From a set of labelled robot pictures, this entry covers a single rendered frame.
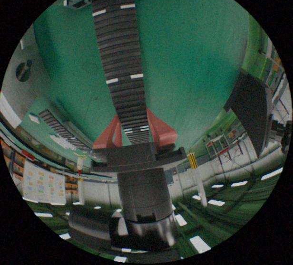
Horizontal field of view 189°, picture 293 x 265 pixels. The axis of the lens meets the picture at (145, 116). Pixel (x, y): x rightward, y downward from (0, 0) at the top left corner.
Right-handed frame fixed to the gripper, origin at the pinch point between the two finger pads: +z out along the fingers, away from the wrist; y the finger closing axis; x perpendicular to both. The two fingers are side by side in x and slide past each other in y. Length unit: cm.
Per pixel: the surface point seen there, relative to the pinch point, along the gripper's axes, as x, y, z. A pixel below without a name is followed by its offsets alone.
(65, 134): 1.9, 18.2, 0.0
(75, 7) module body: -19.2, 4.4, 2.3
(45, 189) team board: 130, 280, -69
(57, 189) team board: 177, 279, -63
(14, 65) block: -17.2, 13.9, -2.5
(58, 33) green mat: -17.1, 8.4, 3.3
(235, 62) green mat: -10.0, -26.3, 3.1
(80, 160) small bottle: 29.5, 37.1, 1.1
